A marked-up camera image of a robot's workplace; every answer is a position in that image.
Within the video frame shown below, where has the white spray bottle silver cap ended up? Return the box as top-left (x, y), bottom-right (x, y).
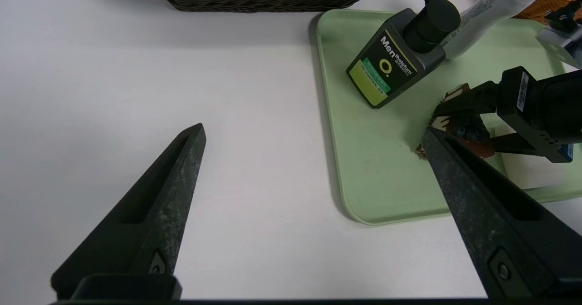
top-left (443, 0), bottom-right (567, 60)

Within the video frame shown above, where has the light green plastic tray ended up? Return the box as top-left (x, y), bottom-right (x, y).
top-left (316, 9), bottom-right (582, 226)

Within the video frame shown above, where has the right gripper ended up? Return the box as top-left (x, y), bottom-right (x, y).
top-left (434, 66), bottom-right (582, 164)

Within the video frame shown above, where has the black pump bottle green label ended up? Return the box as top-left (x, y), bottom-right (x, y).
top-left (346, 0), bottom-right (461, 109)

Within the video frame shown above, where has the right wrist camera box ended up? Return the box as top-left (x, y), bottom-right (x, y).
top-left (537, 23), bottom-right (582, 69)

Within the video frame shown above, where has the white soap bar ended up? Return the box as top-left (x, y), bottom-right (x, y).
top-left (493, 125), bottom-right (569, 190)

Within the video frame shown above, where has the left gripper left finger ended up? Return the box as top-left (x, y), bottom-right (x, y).
top-left (50, 123), bottom-right (206, 301)

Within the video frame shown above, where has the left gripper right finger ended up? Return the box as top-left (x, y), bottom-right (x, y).
top-left (421, 127), bottom-right (582, 301)

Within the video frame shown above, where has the chocolate blueberry cake slice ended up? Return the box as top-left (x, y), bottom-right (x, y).
top-left (416, 83), bottom-right (501, 160)

